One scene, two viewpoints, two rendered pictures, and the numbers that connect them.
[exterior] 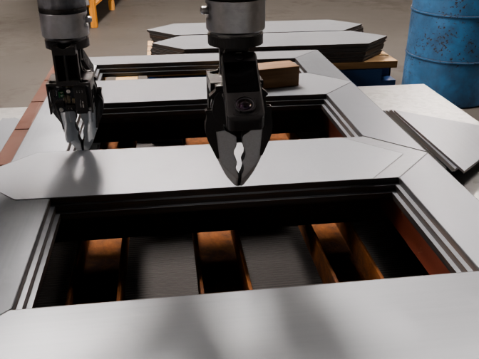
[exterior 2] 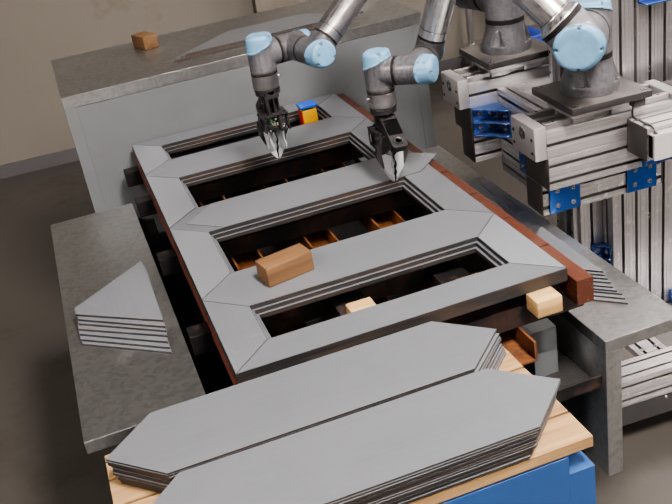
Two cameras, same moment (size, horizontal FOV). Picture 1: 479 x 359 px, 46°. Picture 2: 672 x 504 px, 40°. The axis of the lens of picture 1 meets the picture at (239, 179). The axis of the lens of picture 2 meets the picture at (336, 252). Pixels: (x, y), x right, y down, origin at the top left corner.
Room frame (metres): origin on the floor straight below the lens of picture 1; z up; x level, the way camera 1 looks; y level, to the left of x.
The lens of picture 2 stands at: (3.25, -0.19, 1.85)
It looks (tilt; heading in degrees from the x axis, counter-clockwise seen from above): 27 degrees down; 173
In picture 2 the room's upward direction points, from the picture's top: 10 degrees counter-clockwise
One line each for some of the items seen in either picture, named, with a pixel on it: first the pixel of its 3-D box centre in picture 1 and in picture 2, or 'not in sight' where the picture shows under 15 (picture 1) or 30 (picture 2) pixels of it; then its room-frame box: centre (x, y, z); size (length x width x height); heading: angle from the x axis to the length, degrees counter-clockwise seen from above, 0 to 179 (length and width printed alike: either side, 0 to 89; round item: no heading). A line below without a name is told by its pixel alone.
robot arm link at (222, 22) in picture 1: (232, 16); (266, 81); (0.73, 0.01, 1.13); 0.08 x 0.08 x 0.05
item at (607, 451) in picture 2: not in sight; (483, 292); (1.03, 0.48, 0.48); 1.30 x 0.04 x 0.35; 8
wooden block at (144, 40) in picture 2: not in sight; (145, 40); (-0.33, -0.33, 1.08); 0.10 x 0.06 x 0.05; 26
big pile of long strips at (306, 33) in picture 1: (264, 41); (334, 433); (1.93, -0.09, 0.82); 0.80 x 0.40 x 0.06; 98
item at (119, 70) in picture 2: not in sight; (230, 42); (-0.23, -0.02, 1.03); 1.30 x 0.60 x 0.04; 98
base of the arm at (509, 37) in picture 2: not in sight; (505, 31); (0.60, 0.76, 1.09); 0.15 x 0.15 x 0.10
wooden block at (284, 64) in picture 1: (271, 75); (284, 264); (1.35, -0.08, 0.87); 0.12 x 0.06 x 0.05; 109
